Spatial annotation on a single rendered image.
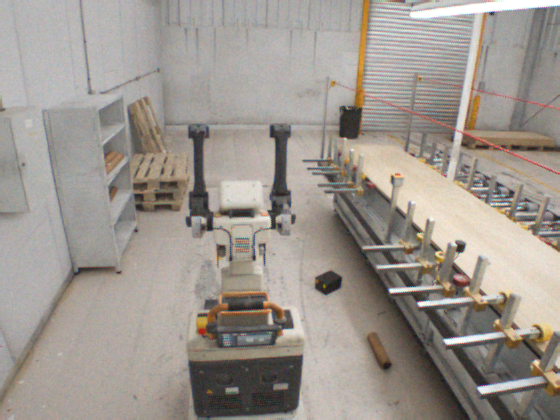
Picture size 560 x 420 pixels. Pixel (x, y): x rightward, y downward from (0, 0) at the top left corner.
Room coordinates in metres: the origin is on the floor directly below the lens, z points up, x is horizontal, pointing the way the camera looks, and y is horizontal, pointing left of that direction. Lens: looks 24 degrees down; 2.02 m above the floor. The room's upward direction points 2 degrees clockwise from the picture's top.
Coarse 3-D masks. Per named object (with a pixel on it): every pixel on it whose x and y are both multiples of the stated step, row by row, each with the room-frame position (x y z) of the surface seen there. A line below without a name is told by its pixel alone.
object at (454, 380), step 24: (384, 216) 3.02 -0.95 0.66; (360, 240) 3.49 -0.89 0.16; (384, 264) 2.93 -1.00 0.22; (384, 288) 2.83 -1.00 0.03; (408, 312) 2.32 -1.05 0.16; (480, 312) 1.61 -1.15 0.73; (432, 336) 2.00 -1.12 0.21; (432, 360) 1.92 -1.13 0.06; (504, 360) 1.35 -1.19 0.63; (528, 360) 1.23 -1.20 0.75; (456, 384) 1.61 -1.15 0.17; (480, 408) 1.39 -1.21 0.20; (552, 408) 1.02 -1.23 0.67
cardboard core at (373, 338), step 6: (372, 336) 2.15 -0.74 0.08; (378, 336) 2.15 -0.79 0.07; (372, 342) 2.10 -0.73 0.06; (378, 342) 2.08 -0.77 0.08; (372, 348) 2.07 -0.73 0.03; (378, 348) 2.02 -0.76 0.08; (384, 348) 2.03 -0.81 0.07; (378, 354) 1.98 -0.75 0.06; (384, 354) 1.96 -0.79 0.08; (378, 360) 1.94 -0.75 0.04; (384, 360) 1.91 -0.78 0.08; (390, 360) 1.92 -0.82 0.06; (384, 366) 1.92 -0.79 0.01; (390, 366) 1.90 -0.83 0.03
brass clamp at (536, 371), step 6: (534, 366) 0.99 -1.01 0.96; (534, 372) 0.98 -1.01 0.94; (540, 372) 0.96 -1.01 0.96; (546, 372) 0.95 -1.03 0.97; (552, 372) 0.95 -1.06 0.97; (546, 378) 0.92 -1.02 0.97; (552, 378) 0.92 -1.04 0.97; (558, 378) 0.92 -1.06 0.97; (552, 384) 0.89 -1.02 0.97; (546, 390) 0.90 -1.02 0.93; (552, 390) 0.88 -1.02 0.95; (558, 390) 0.88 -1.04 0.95; (552, 396) 0.88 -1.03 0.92
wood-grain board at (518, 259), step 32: (384, 160) 3.94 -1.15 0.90; (416, 160) 4.01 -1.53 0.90; (384, 192) 2.97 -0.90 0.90; (416, 192) 3.00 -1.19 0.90; (448, 192) 3.03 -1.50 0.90; (416, 224) 2.37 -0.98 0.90; (448, 224) 2.38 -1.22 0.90; (480, 224) 2.39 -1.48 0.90; (512, 224) 2.41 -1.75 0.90; (512, 256) 1.94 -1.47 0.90; (544, 256) 1.94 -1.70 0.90; (480, 288) 1.60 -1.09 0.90; (512, 288) 1.60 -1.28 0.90; (544, 288) 1.60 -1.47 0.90; (544, 320) 1.33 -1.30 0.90
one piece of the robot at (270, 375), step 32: (192, 320) 1.41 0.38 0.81; (288, 320) 1.44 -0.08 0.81; (192, 352) 1.25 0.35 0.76; (224, 352) 1.27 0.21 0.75; (256, 352) 1.29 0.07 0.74; (288, 352) 1.31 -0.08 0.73; (192, 384) 1.25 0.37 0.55; (224, 384) 1.27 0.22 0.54; (256, 384) 1.29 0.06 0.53; (288, 384) 1.31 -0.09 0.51
